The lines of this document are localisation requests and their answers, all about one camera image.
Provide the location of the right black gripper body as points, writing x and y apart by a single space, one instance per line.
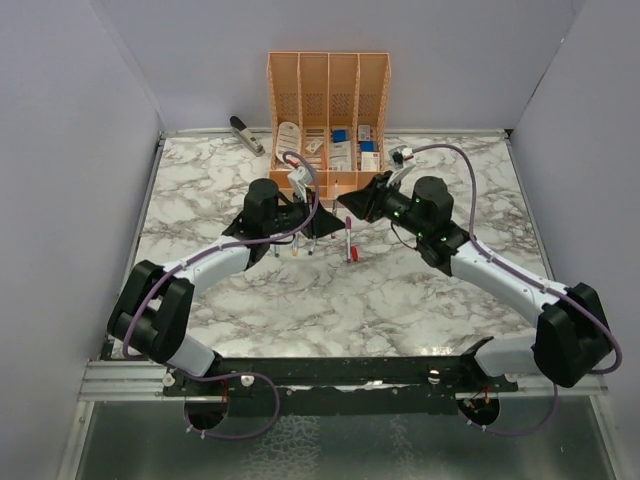
394 205

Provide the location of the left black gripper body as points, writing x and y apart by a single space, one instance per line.
293 216

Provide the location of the white pen purple tip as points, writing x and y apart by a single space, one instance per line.
348 245

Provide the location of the white pen red tip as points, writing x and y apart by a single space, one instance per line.
335 205

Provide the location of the white pen blue tip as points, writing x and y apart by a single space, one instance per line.
313 246

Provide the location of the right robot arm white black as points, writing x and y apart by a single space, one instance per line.
571 333

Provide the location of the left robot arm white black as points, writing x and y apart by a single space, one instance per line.
152 310

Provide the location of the white red box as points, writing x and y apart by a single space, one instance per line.
370 161

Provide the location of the white label packet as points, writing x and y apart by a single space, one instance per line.
340 156

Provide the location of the small pink white box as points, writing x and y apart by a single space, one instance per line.
366 133

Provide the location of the blue box in organizer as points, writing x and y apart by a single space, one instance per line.
339 135

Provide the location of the white oval card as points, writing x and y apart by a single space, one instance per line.
288 138

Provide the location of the black grey stapler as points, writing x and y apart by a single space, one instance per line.
246 136

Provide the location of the orange desk organizer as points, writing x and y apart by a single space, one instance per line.
322 92

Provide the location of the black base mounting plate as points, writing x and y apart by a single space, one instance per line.
340 386

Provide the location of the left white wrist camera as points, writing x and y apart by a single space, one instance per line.
300 179

